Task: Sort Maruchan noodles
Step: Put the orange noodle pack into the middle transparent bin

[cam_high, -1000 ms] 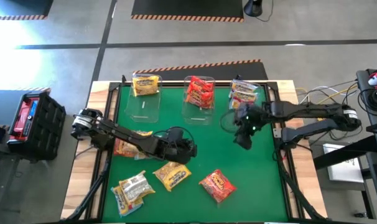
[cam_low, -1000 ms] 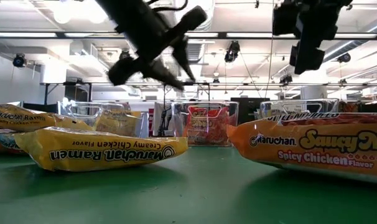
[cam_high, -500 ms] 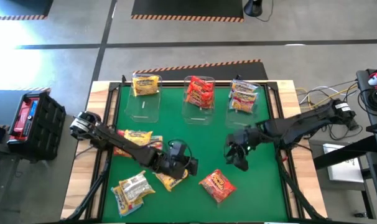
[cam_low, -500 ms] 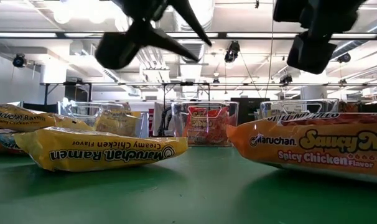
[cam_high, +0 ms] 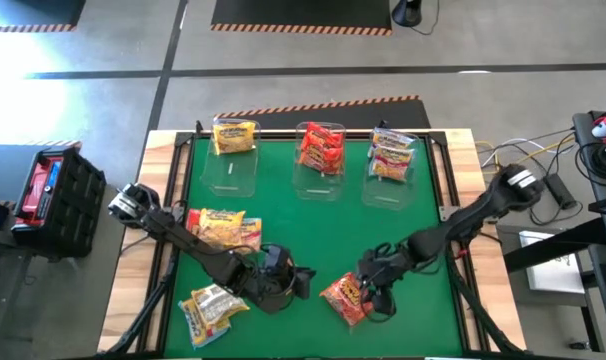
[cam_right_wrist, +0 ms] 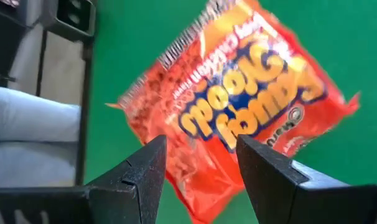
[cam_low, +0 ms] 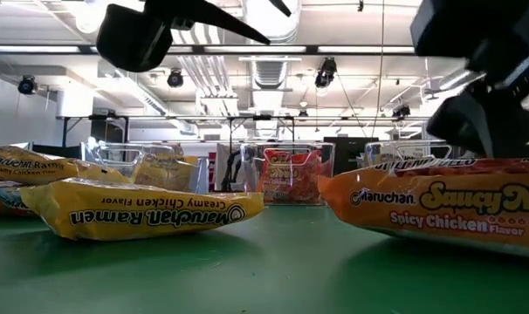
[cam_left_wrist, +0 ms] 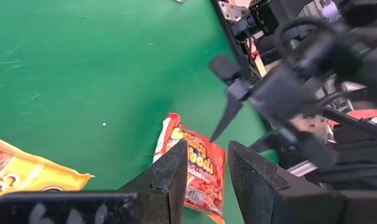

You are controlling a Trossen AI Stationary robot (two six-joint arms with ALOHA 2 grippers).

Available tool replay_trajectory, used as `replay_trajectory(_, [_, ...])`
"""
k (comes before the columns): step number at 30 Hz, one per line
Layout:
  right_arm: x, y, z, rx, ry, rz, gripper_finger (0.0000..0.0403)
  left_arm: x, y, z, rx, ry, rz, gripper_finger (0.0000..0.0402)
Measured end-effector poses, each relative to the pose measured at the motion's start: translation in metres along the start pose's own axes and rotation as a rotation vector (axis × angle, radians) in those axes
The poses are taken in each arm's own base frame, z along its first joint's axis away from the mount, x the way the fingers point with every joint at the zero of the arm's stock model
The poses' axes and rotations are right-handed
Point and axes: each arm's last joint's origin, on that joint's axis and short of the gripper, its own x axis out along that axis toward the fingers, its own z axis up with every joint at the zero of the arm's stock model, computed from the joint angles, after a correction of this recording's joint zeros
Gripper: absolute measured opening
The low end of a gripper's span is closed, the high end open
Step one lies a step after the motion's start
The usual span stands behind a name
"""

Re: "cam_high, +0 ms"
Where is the clear plastic bin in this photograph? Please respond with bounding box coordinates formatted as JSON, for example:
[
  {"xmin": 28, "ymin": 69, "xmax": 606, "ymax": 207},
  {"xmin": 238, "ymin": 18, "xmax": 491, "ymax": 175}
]
[
  {"xmin": 201, "ymin": 117, "xmax": 261, "ymax": 199},
  {"xmin": 361, "ymin": 128, "xmax": 424, "ymax": 211},
  {"xmin": 291, "ymin": 121, "xmax": 347, "ymax": 202}
]

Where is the thin black floor cable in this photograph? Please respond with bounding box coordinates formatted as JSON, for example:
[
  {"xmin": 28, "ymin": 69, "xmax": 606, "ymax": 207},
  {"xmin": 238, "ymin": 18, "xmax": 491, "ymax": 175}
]
[{"xmin": 410, "ymin": 0, "xmax": 442, "ymax": 37}]

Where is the white cable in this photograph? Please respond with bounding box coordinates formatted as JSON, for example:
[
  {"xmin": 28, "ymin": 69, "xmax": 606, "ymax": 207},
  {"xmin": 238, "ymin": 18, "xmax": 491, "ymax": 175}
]
[{"xmin": 482, "ymin": 138, "xmax": 549, "ymax": 166}]

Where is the black diagonal frame brace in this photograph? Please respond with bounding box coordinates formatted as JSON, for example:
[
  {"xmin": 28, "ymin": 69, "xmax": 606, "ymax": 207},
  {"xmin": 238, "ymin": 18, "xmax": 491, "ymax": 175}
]
[
  {"xmin": 445, "ymin": 249, "xmax": 524, "ymax": 359},
  {"xmin": 95, "ymin": 249, "xmax": 182, "ymax": 359}
]

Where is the white board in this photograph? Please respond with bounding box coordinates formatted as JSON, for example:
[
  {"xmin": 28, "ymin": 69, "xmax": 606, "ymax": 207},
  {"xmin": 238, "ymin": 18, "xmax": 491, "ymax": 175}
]
[{"xmin": 520, "ymin": 232, "xmax": 587, "ymax": 295}]

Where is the hazard-striped black floor mat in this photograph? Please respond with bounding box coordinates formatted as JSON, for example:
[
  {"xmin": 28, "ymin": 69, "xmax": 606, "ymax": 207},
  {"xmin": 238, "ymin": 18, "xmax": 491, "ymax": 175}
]
[
  {"xmin": 25, "ymin": 139, "xmax": 83, "ymax": 150},
  {"xmin": 0, "ymin": 0, "xmax": 87, "ymax": 34},
  {"xmin": 210, "ymin": 0, "xmax": 393, "ymax": 37},
  {"xmin": 213, "ymin": 95, "xmax": 433, "ymax": 131}
]

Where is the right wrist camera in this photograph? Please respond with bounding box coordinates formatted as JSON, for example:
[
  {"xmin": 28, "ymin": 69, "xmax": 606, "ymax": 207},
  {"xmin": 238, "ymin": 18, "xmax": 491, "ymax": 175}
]
[{"xmin": 358, "ymin": 248, "xmax": 384, "ymax": 274}]

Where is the yellow cable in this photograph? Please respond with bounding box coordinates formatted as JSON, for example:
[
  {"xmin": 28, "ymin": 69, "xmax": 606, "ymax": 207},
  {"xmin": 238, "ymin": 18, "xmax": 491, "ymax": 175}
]
[{"xmin": 487, "ymin": 137, "xmax": 577, "ymax": 176}]

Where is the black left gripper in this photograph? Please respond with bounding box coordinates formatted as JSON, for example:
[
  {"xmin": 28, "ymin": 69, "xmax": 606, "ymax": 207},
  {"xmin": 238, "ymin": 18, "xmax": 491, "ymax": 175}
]
[{"xmin": 242, "ymin": 264, "xmax": 318, "ymax": 315}]

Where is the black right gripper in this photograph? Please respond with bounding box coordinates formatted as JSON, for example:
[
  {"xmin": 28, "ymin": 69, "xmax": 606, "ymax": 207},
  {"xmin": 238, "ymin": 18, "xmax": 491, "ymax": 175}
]
[{"xmin": 356, "ymin": 243, "xmax": 419, "ymax": 317}]

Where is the pink yellow snack bag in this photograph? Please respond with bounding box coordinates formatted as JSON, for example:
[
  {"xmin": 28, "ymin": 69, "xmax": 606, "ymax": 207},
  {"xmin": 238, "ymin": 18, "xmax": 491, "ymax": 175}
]
[{"xmin": 367, "ymin": 144, "xmax": 414, "ymax": 182}]

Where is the red Maruchan noodle pack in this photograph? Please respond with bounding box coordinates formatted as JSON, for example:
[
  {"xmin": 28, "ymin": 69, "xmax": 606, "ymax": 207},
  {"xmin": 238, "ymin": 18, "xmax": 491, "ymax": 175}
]
[
  {"xmin": 297, "ymin": 142, "xmax": 344, "ymax": 176},
  {"xmin": 319, "ymin": 272, "xmax": 375, "ymax": 328},
  {"xmin": 302, "ymin": 121, "xmax": 345, "ymax": 151},
  {"xmin": 185, "ymin": 208, "xmax": 204, "ymax": 241}
]

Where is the black side desk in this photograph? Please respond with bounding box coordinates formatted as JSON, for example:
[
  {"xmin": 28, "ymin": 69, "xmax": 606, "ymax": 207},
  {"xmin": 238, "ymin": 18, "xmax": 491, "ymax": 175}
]
[{"xmin": 502, "ymin": 102, "xmax": 606, "ymax": 360}]

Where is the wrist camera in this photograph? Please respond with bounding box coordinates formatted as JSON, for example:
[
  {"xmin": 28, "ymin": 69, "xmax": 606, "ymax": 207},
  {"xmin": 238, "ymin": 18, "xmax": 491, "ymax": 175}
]
[
  {"xmin": 358, "ymin": 248, "xmax": 384, "ymax": 274},
  {"xmin": 262, "ymin": 243, "xmax": 292, "ymax": 274}
]

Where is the blue-edged Maruchan noodle pack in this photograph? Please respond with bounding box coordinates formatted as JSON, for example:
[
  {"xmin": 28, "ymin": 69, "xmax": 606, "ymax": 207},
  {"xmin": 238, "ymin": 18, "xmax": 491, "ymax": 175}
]
[
  {"xmin": 232, "ymin": 217, "xmax": 263, "ymax": 256},
  {"xmin": 178, "ymin": 298, "xmax": 232, "ymax": 349},
  {"xmin": 371, "ymin": 127, "xmax": 417, "ymax": 151}
]

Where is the black table frame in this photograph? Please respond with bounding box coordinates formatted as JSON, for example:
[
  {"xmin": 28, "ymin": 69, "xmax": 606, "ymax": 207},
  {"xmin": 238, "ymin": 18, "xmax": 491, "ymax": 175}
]
[{"xmin": 150, "ymin": 119, "xmax": 479, "ymax": 360}]

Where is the black stand base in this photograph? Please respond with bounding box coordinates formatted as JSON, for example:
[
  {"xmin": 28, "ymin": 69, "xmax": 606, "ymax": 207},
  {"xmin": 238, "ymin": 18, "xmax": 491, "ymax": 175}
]
[{"xmin": 391, "ymin": 0, "xmax": 423, "ymax": 28}]

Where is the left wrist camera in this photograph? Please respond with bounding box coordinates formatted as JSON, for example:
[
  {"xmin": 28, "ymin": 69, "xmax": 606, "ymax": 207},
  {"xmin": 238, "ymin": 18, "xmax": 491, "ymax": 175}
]
[{"xmin": 262, "ymin": 243, "xmax": 292, "ymax": 274}]

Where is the black and red crate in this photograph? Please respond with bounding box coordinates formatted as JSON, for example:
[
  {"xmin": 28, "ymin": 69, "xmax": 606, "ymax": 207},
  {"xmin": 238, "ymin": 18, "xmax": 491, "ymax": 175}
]
[{"xmin": 11, "ymin": 146, "xmax": 108, "ymax": 259}]

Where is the black power brick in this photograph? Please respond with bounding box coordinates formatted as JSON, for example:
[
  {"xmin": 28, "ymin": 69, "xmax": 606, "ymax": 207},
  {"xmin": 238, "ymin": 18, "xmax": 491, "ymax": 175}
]
[{"xmin": 542, "ymin": 173, "xmax": 579, "ymax": 211}]

